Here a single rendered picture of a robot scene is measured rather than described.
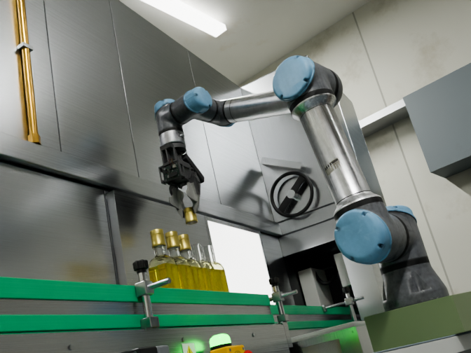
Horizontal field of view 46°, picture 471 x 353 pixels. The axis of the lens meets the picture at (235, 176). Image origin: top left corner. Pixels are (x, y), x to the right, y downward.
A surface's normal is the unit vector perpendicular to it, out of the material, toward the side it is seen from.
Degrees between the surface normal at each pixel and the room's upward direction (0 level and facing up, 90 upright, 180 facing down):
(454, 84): 90
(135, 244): 90
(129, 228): 90
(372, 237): 100
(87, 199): 90
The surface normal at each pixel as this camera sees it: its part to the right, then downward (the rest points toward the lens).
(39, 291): 0.84, -0.35
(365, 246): -0.58, 0.01
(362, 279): -0.49, -0.21
